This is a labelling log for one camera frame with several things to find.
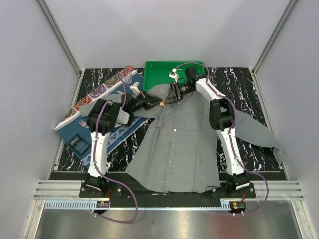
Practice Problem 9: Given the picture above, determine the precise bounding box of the green plastic tray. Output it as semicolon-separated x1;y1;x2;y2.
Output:
142;60;206;91

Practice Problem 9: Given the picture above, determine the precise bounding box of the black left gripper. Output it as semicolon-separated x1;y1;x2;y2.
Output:
130;90;162;113

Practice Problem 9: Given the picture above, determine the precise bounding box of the grey button shirt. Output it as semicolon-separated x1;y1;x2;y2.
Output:
125;91;285;193

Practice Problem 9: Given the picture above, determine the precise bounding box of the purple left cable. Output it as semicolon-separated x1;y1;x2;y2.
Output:
92;72;139;223

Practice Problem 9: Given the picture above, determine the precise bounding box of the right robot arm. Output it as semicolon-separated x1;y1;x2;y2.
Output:
160;67;250;198

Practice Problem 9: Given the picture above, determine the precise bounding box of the clear small glass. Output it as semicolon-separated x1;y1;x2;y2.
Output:
123;72;132;85

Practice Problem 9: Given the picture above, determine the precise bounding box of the left frame post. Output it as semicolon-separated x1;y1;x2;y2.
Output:
36;0;84;78

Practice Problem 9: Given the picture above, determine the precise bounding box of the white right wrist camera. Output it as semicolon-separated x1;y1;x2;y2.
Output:
169;68;179;82

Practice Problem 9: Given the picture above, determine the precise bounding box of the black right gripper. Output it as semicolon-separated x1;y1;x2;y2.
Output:
163;82;194;106

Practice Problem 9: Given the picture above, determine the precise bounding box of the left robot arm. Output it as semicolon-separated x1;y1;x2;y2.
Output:
81;91;163;197

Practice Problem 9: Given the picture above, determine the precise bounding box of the purple cable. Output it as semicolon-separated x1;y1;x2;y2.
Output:
174;62;269;216
92;72;139;223

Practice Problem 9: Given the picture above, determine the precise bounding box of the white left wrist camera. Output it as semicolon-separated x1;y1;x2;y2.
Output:
130;82;140;96

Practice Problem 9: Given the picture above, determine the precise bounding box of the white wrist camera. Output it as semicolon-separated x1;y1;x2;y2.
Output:
130;82;140;96
169;68;179;82

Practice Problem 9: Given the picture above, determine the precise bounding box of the colourful patterned table runner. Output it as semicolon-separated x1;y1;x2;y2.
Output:
54;66;144;134

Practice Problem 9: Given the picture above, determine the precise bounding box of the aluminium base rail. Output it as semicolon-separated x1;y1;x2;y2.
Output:
33;171;305;212

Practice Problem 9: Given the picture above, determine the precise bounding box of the right frame post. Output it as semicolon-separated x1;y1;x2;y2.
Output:
251;0;299;75

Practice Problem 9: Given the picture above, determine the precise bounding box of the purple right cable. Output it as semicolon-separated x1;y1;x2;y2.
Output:
174;62;269;216

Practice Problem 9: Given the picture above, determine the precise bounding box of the frame post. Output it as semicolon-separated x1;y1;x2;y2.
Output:
251;0;299;75
36;0;84;78

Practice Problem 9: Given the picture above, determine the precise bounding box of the gold leaf brooch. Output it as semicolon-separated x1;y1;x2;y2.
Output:
159;100;165;107

